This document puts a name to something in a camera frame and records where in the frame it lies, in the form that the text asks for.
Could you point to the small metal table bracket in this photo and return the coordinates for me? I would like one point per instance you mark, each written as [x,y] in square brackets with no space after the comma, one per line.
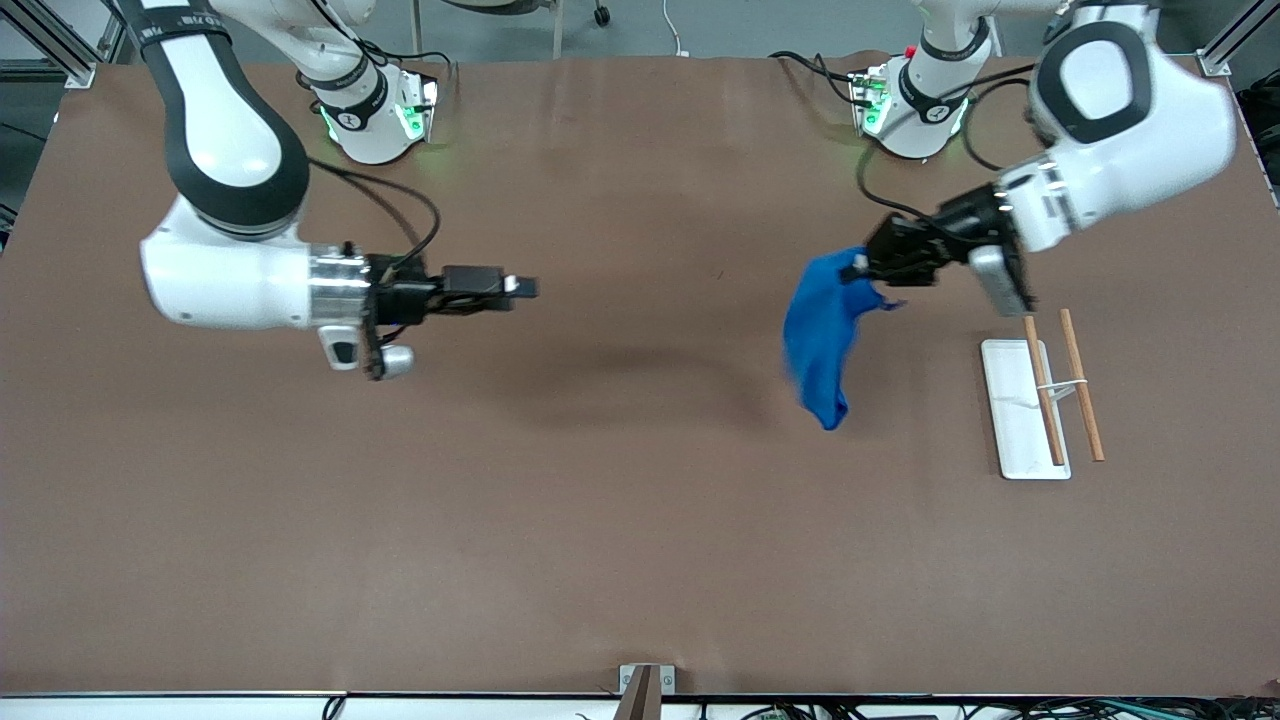
[668,680]

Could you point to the brown camera pole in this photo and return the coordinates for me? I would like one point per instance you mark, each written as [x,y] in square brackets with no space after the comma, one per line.
[640,700]

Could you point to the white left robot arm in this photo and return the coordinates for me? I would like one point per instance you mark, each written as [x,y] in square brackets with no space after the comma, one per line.
[1150,150]

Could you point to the white towel rack wooden rods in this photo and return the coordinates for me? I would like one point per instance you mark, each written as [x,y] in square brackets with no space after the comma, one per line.
[1020,440]

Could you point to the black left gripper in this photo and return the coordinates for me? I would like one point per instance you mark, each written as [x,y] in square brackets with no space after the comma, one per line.
[962,228]

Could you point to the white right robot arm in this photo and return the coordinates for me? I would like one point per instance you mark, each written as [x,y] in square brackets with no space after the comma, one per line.
[220,290]

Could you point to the blue microfibre towel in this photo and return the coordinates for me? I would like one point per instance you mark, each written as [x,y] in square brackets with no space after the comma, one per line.
[820,340]

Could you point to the grey aluminium frame post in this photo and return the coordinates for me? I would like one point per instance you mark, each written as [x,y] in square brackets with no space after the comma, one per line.
[1213,65]
[105,45]
[80,75]

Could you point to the office chair base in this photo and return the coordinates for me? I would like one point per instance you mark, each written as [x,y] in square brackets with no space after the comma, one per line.
[558,30]

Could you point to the brown table cover sheet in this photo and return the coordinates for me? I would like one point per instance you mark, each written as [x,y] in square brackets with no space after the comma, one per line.
[640,500]

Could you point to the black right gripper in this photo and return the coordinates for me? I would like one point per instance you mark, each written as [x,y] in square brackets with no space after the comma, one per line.
[404,295]

